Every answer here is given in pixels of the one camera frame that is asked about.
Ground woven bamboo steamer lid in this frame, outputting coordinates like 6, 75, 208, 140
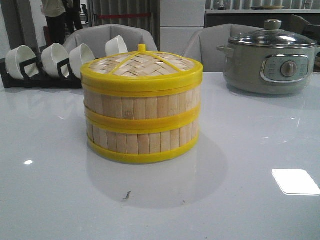
80, 44, 203, 98

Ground bamboo steamer basket yellow rims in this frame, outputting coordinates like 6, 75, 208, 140
84, 85, 201, 132
86, 119, 200, 164

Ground grey chair right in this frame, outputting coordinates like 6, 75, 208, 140
182, 24, 259, 73

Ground grey chair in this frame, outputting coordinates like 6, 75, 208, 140
63, 24, 158, 58
182, 24, 259, 73

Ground white ceramic bowl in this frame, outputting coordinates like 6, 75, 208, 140
5, 45, 36, 80
105, 35, 129, 57
41, 43, 69, 78
69, 43, 96, 79

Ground grey chair left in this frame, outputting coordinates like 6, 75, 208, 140
63, 24, 158, 58

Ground green electric cooking pot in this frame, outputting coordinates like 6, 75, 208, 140
217, 43, 320, 95

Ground black dish rack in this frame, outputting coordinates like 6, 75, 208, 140
0, 54, 82, 89

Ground glass pot lid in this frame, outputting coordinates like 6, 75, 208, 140
228, 19, 317, 49

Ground person in background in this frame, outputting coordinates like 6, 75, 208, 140
41, 0, 83, 45

